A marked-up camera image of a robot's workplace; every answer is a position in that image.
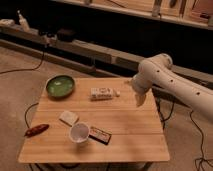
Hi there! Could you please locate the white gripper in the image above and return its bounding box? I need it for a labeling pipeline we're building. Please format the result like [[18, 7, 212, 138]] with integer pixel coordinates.
[[131, 73, 153, 107]]

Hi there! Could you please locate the white sponge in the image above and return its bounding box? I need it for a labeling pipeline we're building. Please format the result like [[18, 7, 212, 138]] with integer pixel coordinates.
[[59, 111, 79, 126]]

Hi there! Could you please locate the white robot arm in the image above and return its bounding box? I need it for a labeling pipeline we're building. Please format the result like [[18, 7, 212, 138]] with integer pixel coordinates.
[[131, 54, 213, 122]]

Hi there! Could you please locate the white rectangular box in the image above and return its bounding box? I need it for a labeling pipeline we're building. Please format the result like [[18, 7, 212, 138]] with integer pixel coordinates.
[[90, 87, 120, 100]]

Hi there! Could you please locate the wooden table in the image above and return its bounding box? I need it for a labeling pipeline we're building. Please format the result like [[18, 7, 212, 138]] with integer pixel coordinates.
[[18, 78, 170, 163]]

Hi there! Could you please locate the dark snack bar package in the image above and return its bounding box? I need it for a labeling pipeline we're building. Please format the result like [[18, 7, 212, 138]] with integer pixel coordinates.
[[89, 126, 111, 145]]

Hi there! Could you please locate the clear plastic cup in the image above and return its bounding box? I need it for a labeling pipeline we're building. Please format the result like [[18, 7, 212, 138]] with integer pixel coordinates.
[[69, 122, 90, 144]]

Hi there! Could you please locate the green bowl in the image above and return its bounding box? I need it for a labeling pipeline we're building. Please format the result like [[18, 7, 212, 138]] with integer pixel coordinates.
[[46, 75, 75, 98]]

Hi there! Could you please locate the black device on ledge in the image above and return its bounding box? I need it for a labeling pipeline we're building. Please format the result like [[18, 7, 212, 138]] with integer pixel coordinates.
[[57, 29, 76, 42]]

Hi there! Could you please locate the white spray bottle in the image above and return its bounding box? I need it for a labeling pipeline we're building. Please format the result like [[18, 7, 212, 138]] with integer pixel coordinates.
[[17, 11, 30, 32]]

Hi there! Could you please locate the black cable right side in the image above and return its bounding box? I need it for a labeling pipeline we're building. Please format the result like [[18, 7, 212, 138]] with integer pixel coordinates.
[[189, 109, 213, 171]]

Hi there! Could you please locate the black cable on floor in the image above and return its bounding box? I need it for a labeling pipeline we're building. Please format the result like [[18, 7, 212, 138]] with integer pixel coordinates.
[[0, 44, 47, 76]]

